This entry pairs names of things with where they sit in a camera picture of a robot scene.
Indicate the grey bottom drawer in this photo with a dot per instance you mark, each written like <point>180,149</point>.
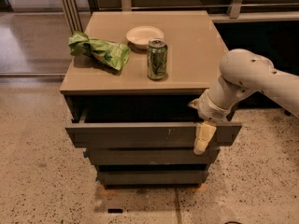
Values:
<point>152,178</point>

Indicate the green chip bag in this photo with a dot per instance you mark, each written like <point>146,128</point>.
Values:
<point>112,54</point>

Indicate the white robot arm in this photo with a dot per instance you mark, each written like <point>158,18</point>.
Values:
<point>242,74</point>

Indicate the green soda can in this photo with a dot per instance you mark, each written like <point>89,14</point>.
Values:
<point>157,58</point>

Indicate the grey drawer cabinet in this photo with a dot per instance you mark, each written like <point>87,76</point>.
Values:
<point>97,94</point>

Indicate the grey top drawer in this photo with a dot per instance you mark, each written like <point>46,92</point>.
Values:
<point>133,134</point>

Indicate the grey middle drawer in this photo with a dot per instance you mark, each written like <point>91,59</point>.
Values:
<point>120,156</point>

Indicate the metal window frame rail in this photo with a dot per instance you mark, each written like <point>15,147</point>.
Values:
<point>236,0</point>

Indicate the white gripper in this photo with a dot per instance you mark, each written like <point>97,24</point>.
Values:
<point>209,110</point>

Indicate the white paper bowl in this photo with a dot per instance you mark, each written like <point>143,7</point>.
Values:
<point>141,35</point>

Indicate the grey drawer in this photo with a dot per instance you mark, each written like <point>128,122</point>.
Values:
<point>152,178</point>
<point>120,156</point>
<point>133,134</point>

